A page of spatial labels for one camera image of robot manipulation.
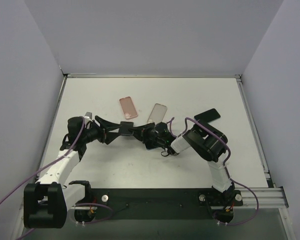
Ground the pink phone case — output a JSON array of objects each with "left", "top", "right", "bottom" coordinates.
[{"left": 119, "top": 96, "right": 138, "bottom": 120}]

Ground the teal phone black screen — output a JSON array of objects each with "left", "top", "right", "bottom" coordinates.
[{"left": 194, "top": 108, "right": 221, "bottom": 123}]

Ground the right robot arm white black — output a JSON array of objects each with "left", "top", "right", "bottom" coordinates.
[{"left": 128, "top": 117, "right": 234, "bottom": 194}]

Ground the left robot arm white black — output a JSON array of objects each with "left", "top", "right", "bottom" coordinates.
[{"left": 23, "top": 113, "right": 121, "bottom": 229}]

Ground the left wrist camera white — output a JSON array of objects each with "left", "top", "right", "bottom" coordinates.
[{"left": 84, "top": 112, "right": 93, "bottom": 121}]

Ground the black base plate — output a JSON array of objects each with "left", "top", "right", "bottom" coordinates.
[{"left": 69, "top": 188, "right": 243, "bottom": 223}]

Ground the aluminium front rail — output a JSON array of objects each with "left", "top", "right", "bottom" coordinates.
[{"left": 19, "top": 186, "right": 290, "bottom": 211}]

